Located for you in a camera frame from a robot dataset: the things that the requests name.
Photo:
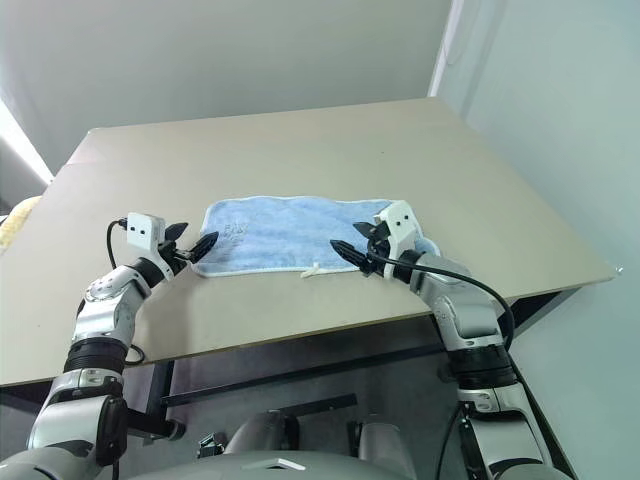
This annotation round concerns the small black metal bracket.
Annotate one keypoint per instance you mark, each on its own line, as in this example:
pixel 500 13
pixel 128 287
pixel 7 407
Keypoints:
pixel 210 446

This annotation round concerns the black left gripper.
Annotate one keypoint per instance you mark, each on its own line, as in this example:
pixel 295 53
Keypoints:
pixel 172 252

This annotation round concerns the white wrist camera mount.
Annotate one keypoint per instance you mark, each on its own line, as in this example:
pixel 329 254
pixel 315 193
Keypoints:
pixel 142 230
pixel 400 220

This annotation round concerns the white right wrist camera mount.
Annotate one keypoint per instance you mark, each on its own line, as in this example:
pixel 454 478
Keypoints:
pixel 400 220

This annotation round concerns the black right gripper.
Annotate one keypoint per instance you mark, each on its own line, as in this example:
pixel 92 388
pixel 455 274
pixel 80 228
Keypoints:
pixel 377 247

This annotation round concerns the white door frame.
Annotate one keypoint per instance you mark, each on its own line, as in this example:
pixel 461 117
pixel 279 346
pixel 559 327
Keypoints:
pixel 445 50

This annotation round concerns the grey rounded housing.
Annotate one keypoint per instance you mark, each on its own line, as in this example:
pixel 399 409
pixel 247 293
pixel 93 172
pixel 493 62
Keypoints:
pixel 260 430
pixel 385 450

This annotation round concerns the light blue cloth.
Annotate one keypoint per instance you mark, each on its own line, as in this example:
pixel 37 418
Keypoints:
pixel 280 230

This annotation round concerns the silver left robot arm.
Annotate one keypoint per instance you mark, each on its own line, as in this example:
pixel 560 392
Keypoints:
pixel 100 320

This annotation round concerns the grey robot torso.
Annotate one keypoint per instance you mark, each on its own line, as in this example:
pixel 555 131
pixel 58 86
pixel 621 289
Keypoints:
pixel 225 467

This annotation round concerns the black metal table frame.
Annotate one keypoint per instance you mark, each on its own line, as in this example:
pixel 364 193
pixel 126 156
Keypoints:
pixel 540 305

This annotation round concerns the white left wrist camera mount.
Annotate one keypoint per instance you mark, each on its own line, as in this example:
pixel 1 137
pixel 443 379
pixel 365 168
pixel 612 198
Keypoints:
pixel 142 230

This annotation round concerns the cream fuzzy cloth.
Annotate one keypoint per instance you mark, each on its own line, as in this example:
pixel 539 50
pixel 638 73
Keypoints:
pixel 15 220

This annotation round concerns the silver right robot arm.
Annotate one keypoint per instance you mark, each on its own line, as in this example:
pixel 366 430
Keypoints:
pixel 465 320

